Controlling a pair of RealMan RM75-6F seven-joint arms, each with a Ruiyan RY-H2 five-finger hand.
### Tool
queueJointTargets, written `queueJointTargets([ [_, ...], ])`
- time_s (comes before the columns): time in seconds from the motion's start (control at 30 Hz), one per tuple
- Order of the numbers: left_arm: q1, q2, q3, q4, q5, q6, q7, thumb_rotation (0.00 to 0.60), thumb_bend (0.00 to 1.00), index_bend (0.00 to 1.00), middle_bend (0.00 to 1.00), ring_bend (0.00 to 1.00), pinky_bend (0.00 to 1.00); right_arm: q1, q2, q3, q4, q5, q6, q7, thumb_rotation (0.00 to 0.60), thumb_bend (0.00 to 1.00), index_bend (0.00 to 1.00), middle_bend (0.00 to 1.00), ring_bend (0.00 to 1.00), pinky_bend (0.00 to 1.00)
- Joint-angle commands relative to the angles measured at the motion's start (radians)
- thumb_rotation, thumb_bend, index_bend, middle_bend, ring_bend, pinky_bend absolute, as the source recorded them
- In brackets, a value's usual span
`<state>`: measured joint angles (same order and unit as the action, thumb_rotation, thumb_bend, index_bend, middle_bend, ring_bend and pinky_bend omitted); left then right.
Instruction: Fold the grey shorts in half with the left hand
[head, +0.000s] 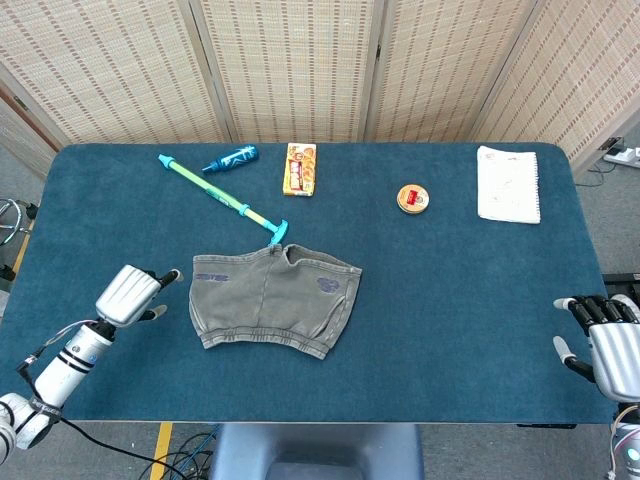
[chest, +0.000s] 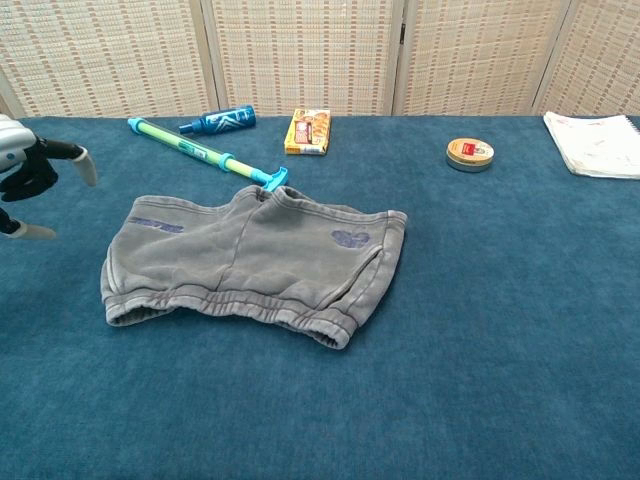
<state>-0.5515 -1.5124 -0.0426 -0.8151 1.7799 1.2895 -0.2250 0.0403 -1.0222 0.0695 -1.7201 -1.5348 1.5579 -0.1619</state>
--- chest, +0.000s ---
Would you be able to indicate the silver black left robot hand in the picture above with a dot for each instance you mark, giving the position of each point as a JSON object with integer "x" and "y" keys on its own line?
{"x": 22, "y": 172}

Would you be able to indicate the grey cloth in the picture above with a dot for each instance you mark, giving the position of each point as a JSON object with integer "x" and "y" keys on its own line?
{"x": 240, "y": 260}

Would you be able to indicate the green blue water pump toy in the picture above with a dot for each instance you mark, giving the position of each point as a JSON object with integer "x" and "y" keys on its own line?
{"x": 195, "y": 150}

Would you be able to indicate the blue spray bottle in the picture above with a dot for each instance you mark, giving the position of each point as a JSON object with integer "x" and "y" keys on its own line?
{"x": 222, "y": 120}

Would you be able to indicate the yellow food box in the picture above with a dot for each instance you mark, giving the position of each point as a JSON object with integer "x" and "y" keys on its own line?
{"x": 307, "y": 132}

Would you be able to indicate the woven folding screen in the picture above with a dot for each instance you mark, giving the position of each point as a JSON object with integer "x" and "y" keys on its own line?
{"x": 305, "y": 55}

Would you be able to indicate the round gold tin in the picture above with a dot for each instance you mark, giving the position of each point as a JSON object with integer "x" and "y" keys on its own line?
{"x": 470, "y": 154}

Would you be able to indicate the white spiral notebook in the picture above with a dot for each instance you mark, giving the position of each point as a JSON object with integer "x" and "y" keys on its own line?
{"x": 595, "y": 142}

